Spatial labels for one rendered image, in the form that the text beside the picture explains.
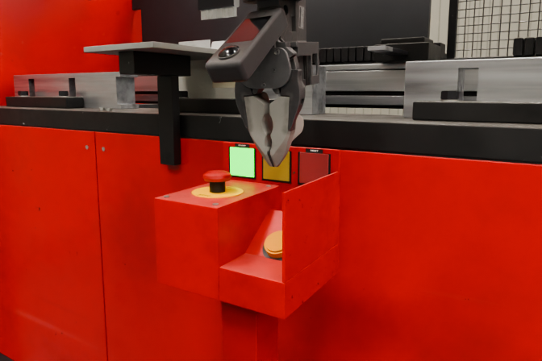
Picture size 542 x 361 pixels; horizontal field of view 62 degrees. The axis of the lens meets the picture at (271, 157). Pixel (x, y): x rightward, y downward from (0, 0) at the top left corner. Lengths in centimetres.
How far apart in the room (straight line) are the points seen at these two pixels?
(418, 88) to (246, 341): 48
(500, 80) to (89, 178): 88
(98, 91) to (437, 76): 86
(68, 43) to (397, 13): 113
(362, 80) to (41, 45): 111
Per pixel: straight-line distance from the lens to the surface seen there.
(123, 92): 126
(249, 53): 47
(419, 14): 137
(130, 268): 111
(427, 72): 80
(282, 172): 67
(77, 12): 186
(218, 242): 57
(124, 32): 198
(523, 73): 78
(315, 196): 57
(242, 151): 71
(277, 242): 60
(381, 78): 110
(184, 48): 83
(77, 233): 124
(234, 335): 67
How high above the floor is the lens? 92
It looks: 8 degrees down
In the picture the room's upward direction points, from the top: straight up
